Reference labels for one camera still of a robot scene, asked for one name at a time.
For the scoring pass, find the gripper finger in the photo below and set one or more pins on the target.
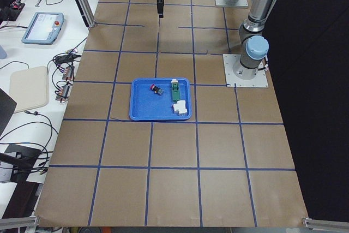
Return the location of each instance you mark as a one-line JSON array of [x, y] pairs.
[[160, 8]]

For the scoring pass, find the red emergency stop button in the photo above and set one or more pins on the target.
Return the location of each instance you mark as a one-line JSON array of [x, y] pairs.
[[157, 90]]

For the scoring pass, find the green relay module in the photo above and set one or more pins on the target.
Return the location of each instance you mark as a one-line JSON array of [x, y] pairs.
[[175, 91]]

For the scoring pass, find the blue plastic tray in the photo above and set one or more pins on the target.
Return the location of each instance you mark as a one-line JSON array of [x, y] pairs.
[[145, 105]]

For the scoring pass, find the white circuit breaker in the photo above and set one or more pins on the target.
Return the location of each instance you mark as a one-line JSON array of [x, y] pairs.
[[180, 108]]

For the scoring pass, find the near blue teach pendant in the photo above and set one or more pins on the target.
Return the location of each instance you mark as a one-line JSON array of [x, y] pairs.
[[44, 28]]

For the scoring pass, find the beige pad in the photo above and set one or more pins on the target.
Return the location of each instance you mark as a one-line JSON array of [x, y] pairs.
[[29, 88]]

